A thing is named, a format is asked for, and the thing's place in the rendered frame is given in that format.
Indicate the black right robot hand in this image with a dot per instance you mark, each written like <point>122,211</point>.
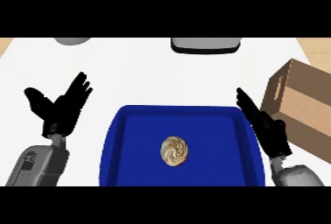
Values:
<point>270,131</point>

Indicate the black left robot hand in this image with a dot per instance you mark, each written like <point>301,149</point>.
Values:
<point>64,110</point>

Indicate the grey and black appliance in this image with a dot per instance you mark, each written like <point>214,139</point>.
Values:
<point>206,45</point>

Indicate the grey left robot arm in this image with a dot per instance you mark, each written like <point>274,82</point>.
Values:
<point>41,166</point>

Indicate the grey round object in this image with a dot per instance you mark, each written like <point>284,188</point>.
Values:
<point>72,41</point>

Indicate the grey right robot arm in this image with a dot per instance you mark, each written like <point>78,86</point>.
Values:
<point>293,173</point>

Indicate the blue tray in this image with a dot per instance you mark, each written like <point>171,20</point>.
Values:
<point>143,145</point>

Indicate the beige swirled cupcake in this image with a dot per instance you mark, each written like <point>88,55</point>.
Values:
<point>174,151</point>

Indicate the brown cardboard box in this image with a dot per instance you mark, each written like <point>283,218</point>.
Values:
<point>302,108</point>

